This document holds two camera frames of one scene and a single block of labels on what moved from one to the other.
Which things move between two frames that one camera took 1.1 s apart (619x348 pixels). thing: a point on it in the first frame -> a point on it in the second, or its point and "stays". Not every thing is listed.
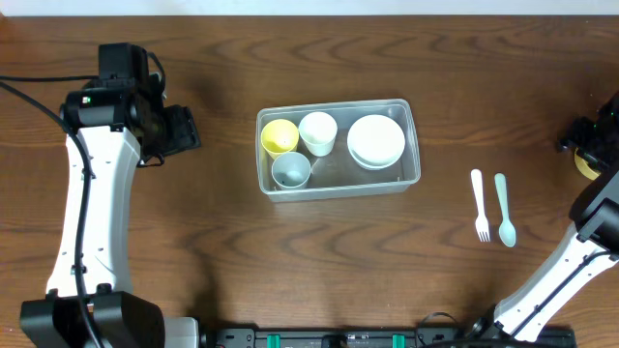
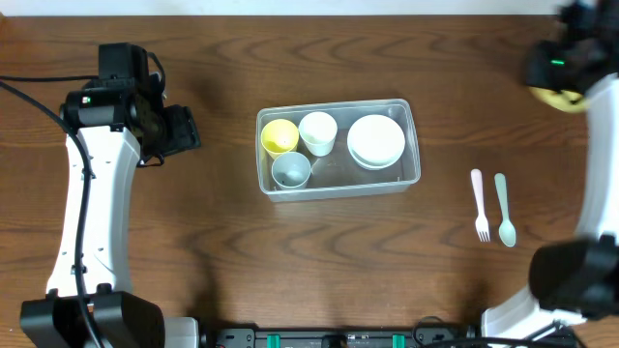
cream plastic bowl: x=375 y=142 stays
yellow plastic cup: x=279 y=136 stays
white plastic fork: x=481 y=225 stays
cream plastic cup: x=318 y=130 stays
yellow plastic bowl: x=583 y=165 -> x=567 y=101
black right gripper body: x=581 y=137 -> x=540 y=68
